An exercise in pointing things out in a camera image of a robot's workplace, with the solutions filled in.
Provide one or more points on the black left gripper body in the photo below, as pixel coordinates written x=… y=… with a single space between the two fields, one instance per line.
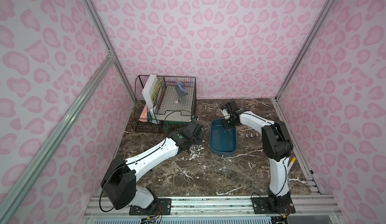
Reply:
x=197 y=130

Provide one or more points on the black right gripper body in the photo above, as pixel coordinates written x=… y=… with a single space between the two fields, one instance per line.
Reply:
x=228 y=121

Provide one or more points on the teal plastic storage box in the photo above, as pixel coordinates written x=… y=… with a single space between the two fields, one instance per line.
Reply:
x=222 y=141

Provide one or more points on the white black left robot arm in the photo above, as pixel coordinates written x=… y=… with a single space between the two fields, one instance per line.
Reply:
x=120 y=180

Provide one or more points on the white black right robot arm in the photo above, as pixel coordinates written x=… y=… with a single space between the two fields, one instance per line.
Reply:
x=277 y=146

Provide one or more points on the grey blue tape dispenser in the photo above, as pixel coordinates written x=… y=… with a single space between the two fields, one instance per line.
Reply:
x=180 y=89

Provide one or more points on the colourful picture book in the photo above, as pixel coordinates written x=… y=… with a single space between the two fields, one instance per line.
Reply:
x=156 y=94

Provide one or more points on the yellow capped white marker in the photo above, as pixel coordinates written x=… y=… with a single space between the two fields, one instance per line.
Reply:
x=290 y=164

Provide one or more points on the black wire mesh rack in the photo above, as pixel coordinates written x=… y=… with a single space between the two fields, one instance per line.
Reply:
x=143 y=119

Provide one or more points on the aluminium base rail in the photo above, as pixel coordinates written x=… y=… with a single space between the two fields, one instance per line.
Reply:
x=221 y=209

